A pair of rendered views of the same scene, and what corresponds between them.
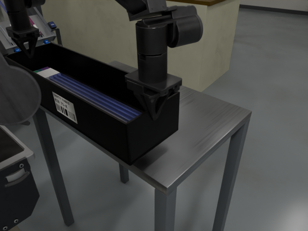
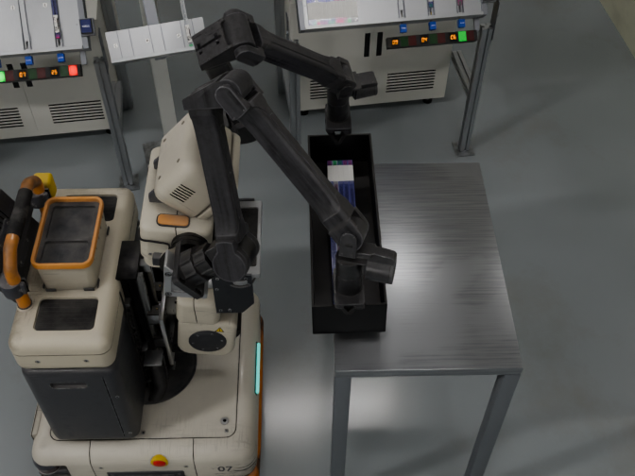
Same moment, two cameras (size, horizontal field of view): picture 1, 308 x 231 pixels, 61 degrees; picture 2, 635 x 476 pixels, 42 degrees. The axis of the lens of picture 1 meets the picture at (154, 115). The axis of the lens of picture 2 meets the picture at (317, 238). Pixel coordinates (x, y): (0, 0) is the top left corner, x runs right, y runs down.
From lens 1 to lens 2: 1.47 m
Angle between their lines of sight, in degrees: 38
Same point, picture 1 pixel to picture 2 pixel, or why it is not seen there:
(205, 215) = (497, 456)
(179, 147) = (388, 347)
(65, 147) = not seen: hidden behind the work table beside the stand
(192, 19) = (384, 268)
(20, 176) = (243, 284)
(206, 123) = (450, 343)
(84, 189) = not seen: hidden behind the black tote
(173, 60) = not seen: outside the picture
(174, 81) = (354, 302)
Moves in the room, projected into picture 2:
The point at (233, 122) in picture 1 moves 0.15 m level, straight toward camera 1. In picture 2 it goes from (479, 363) to (423, 384)
